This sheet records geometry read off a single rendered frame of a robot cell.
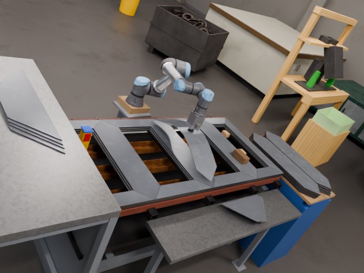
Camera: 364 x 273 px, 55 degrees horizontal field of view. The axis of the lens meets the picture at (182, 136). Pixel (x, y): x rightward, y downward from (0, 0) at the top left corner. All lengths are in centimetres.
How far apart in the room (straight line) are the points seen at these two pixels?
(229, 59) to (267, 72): 91
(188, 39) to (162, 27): 53
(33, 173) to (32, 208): 19
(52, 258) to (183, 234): 84
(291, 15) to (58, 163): 858
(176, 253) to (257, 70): 526
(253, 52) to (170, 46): 161
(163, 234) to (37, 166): 74
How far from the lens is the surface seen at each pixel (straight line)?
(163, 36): 626
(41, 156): 165
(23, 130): 176
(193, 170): 226
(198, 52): 597
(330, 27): 922
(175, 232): 195
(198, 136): 230
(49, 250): 239
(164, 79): 274
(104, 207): 148
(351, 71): 896
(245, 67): 690
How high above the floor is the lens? 209
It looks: 29 degrees down
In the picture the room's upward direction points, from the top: 25 degrees clockwise
